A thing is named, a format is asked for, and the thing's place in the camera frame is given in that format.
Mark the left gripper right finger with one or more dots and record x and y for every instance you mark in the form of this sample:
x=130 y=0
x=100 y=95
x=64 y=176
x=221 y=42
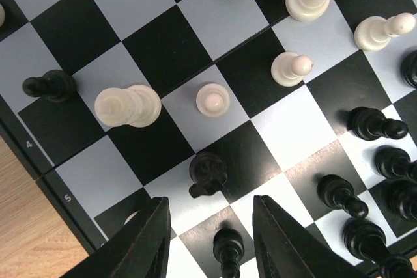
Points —
x=284 y=248

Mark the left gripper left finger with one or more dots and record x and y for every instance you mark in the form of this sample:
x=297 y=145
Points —
x=139 y=249

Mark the black knight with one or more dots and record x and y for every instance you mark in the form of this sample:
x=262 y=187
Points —
x=208 y=173

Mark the white queen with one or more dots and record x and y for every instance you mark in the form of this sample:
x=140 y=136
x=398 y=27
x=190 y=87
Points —
x=138 y=106

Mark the black and silver chessboard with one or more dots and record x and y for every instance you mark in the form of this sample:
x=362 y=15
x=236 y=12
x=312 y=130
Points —
x=282 y=102

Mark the black pawn h4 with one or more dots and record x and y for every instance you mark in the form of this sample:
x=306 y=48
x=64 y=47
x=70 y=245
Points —
x=55 y=86

